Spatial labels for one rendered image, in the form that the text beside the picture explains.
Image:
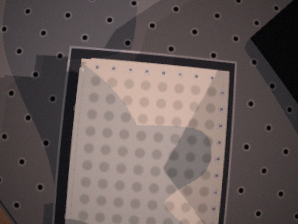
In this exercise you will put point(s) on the grey perforated base plate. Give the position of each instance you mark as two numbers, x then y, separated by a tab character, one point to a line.
35	36

